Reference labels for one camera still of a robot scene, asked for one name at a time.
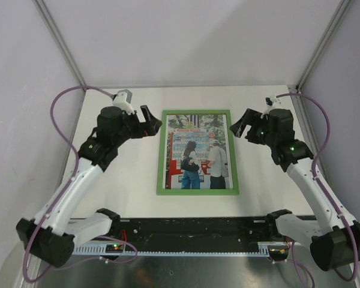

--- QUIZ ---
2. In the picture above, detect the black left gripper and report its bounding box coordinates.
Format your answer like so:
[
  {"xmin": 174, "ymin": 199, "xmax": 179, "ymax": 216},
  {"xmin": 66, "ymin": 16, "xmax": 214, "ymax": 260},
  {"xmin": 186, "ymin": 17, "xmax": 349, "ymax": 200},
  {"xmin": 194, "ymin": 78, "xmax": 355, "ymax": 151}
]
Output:
[{"xmin": 113, "ymin": 106, "xmax": 161, "ymax": 146}]

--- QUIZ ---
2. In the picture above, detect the green wooden photo frame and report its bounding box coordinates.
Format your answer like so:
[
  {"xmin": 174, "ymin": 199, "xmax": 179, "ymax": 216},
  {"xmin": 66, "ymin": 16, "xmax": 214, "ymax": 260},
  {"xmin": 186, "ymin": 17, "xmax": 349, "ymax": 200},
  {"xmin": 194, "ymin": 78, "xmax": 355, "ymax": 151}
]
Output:
[{"xmin": 155, "ymin": 109, "xmax": 240, "ymax": 196}]

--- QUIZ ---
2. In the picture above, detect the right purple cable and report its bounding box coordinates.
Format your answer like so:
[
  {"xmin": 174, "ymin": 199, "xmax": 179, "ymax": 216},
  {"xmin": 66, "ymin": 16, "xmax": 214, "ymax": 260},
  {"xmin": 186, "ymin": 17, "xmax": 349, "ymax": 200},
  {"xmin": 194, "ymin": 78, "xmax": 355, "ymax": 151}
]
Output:
[{"xmin": 275, "ymin": 92, "xmax": 359, "ymax": 286}]

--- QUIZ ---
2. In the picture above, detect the aluminium corner post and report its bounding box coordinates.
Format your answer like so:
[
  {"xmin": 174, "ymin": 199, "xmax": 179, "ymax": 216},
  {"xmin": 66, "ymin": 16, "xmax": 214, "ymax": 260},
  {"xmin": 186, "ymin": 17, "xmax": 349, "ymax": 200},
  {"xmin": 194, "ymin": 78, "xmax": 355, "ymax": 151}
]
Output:
[
  {"xmin": 32, "ymin": 0, "xmax": 86, "ymax": 85},
  {"xmin": 295, "ymin": 0, "xmax": 354, "ymax": 91}
]

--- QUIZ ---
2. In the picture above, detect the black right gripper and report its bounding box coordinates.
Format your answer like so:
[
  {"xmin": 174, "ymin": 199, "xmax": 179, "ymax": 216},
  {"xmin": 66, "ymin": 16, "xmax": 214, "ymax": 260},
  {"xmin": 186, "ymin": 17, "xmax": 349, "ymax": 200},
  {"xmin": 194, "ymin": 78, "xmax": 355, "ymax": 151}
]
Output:
[{"xmin": 230, "ymin": 108, "xmax": 278, "ymax": 147}]

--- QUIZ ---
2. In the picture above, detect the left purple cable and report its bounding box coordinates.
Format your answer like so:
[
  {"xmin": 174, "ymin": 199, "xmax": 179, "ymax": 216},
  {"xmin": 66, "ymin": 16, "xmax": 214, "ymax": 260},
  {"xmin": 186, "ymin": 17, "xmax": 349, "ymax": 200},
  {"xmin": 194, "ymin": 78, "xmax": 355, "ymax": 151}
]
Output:
[{"xmin": 22, "ymin": 85, "xmax": 139, "ymax": 283}]

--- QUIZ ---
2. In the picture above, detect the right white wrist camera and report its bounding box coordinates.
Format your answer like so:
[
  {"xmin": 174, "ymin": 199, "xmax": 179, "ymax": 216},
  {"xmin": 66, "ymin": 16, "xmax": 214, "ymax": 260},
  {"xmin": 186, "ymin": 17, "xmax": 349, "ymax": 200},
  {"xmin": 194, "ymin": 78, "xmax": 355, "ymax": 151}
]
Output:
[{"xmin": 263, "ymin": 95, "xmax": 282, "ymax": 115}]

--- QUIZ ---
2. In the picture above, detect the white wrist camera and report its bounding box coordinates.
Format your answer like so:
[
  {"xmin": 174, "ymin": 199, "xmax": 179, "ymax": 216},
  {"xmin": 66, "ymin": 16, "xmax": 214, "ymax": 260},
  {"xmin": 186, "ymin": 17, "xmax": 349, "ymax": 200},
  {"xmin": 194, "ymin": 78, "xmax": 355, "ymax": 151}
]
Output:
[
  {"xmin": 112, "ymin": 89, "xmax": 135, "ymax": 115},
  {"xmin": 263, "ymin": 95, "xmax": 282, "ymax": 115}
]

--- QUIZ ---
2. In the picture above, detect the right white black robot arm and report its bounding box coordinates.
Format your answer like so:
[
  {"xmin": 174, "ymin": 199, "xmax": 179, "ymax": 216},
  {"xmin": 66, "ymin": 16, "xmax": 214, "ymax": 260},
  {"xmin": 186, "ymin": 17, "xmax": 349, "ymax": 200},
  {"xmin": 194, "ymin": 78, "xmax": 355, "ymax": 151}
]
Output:
[{"xmin": 230, "ymin": 109, "xmax": 360, "ymax": 271}]

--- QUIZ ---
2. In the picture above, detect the purple cable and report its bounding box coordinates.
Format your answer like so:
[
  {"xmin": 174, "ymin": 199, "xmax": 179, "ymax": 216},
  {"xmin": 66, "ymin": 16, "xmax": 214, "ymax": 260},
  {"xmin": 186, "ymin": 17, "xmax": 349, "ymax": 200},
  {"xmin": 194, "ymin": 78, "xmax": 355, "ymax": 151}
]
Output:
[
  {"xmin": 275, "ymin": 92, "xmax": 359, "ymax": 286},
  {"xmin": 22, "ymin": 85, "xmax": 139, "ymax": 283}
]

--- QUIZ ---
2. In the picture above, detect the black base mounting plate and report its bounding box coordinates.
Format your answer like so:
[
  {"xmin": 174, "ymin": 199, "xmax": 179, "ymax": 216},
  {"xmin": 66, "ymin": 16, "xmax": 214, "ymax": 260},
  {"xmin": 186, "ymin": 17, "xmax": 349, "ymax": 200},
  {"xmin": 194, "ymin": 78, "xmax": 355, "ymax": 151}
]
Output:
[{"xmin": 108, "ymin": 217, "xmax": 285, "ymax": 252}]

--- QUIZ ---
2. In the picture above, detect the white slotted cable duct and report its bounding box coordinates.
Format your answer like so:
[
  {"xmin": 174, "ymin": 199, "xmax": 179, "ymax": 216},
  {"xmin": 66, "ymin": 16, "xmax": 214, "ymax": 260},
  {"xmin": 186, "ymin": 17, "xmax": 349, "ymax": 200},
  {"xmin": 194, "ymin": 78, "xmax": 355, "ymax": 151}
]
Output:
[{"xmin": 71, "ymin": 241, "xmax": 290, "ymax": 259}]

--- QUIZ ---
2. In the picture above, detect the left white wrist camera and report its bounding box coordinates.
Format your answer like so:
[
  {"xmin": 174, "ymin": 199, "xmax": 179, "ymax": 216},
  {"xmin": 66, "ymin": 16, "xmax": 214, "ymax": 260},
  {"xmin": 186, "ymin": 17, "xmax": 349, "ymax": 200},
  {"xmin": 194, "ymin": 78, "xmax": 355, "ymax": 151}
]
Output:
[{"xmin": 112, "ymin": 89, "xmax": 135, "ymax": 115}]

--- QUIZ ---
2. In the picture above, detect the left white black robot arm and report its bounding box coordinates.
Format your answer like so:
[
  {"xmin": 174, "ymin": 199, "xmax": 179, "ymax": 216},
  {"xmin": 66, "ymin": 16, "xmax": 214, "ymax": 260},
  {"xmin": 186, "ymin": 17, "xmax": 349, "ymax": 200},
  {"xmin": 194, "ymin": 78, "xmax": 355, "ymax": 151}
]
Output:
[{"xmin": 16, "ymin": 105, "xmax": 162, "ymax": 268}]

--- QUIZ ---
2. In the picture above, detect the right aluminium corner post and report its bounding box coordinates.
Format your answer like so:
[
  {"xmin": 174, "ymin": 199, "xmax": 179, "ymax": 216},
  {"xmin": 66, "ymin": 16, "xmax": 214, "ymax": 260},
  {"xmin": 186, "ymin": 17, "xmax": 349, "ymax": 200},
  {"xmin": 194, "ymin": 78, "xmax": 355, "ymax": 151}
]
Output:
[{"xmin": 295, "ymin": 0, "xmax": 354, "ymax": 91}]

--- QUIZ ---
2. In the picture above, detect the left aluminium corner post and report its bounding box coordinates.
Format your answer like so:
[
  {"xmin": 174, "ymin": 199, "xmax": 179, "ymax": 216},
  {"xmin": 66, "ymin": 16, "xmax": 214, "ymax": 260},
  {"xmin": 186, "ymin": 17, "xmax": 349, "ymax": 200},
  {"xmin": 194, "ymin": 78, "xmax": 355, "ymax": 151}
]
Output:
[{"xmin": 32, "ymin": 0, "xmax": 86, "ymax": 85}]

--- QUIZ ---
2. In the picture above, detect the printed photo of two people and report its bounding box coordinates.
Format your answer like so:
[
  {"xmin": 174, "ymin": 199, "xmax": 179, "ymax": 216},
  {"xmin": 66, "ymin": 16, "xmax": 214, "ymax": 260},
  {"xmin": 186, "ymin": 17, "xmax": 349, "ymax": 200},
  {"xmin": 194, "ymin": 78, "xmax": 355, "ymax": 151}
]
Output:
[{"xmin": 164, "ymin": 113, "xmax": 231, "ymax": 190}]

